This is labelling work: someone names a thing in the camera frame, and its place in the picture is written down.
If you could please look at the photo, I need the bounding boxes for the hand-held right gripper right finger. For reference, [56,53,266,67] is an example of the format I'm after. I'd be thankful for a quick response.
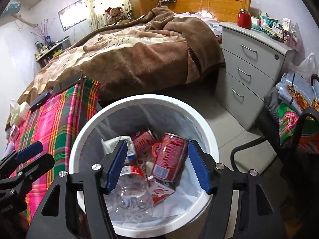
[188,140,287,239]

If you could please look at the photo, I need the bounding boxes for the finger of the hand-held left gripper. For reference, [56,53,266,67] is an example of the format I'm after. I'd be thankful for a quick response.
[0,141,43,173]
[10,153,55,195]

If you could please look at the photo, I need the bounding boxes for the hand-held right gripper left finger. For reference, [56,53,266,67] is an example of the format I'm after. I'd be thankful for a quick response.
[26,140,128,239]

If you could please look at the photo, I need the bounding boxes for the white labelled plastic container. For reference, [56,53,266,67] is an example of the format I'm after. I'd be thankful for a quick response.
[101,136,137,166]

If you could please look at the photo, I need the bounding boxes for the red drink can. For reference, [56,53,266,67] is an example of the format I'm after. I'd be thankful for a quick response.
[132,128,158,155]
[151,133,189,181]

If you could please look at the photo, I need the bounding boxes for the clear plastic bottle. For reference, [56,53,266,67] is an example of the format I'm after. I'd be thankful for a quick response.
[106,166,155,223]

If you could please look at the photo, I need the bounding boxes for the white round bin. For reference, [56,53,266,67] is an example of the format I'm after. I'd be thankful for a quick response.
[68,94,220,238]

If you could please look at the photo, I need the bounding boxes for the red and white carton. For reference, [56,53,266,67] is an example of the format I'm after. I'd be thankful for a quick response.
[147,175,176,206]

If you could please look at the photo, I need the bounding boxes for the white bin liner bag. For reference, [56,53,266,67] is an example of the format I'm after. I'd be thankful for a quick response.
[93,102,212,229]

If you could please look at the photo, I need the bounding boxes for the pink plaid bed sheet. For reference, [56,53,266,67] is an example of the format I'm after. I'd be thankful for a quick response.
[6,77,101,226]

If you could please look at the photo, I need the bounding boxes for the black chair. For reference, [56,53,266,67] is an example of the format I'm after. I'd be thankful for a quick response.
[230,73,319,239]

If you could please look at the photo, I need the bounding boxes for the colourful plaid cloth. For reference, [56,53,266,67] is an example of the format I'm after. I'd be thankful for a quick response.
[278,102,319,152]

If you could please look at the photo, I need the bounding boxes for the cluttered desk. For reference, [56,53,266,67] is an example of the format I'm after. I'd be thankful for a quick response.
[35,37,71,68]

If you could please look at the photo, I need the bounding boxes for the brown patterned blanket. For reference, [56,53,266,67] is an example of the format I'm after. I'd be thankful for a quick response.
[5,6,226,127]

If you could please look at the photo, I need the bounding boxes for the grey drawer cabinet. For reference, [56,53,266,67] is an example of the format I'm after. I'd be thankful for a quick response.
[216,21,296,131]

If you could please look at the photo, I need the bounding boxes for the vase with flower branches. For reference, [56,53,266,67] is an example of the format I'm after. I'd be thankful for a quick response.
[31,19,49,43]

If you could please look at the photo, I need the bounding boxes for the folded grey clothes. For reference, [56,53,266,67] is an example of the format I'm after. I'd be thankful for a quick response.
[275,71,314,115]

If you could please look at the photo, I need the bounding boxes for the small window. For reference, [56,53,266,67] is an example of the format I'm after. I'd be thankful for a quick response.
[58,0,88,31]

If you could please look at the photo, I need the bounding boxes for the white floral pillow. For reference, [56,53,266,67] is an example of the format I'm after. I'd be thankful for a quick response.
[173,12,223,37]

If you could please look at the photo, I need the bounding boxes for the white plastic bag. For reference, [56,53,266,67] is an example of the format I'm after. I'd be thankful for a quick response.
[296,52,319,80]

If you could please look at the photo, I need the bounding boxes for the red jar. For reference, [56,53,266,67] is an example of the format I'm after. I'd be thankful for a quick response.
[237,9,252,29]

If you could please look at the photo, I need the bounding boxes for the brown teddy bear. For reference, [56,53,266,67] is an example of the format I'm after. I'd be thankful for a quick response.
[106,6,130,25]

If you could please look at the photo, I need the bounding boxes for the group of medicine boxes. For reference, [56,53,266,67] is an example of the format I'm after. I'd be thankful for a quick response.
[252,11,298,48]

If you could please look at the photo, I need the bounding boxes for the wooden headboard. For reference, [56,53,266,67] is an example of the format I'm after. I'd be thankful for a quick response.
[172,0,252,18]

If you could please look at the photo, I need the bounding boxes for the patterned curtain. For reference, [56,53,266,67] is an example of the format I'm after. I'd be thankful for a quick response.
[77,0,132,29]

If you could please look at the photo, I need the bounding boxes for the wall air conditioner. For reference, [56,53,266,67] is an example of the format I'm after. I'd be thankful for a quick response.
[0,1,22,18]

